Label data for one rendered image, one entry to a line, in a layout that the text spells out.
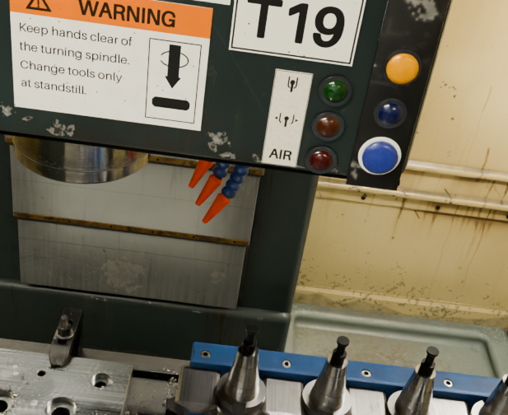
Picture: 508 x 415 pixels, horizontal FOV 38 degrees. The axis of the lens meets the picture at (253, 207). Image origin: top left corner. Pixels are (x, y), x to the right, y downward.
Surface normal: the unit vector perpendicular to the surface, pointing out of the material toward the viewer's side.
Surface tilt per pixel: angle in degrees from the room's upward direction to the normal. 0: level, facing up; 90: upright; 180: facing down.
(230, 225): 88
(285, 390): 0
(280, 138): 90
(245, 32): 90
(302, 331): 0
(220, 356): 0
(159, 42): 90
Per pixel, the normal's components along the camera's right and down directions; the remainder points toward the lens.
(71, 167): 0.00, 0.55
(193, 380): 0.13, -0.83
